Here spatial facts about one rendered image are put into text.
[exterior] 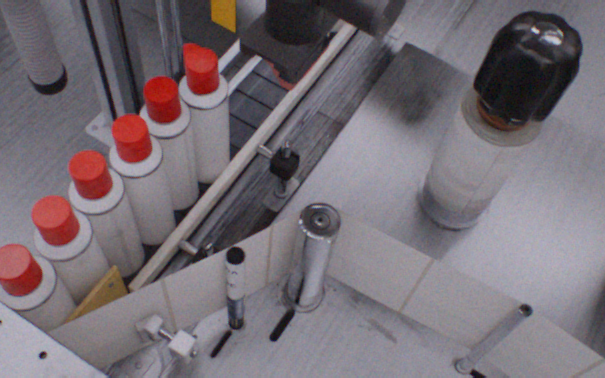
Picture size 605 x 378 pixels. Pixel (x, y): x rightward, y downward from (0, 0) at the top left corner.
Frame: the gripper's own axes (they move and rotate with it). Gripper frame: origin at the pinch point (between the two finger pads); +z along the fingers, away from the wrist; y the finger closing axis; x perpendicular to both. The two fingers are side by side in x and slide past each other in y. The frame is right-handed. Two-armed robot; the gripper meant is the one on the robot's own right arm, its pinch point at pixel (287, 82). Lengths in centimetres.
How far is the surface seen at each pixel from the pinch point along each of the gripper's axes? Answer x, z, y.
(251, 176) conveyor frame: 1.0, 14.0, -5.3
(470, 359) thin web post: -31.7, 9.8, -12.8
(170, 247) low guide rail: 2.0, 10.3, -19.9
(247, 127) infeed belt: 5.5, 13.7, 0.4
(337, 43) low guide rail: 2.0, 10.2, 16.9
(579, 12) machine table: -24, 19, 54
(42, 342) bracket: -3.4, -12.6, -37.4
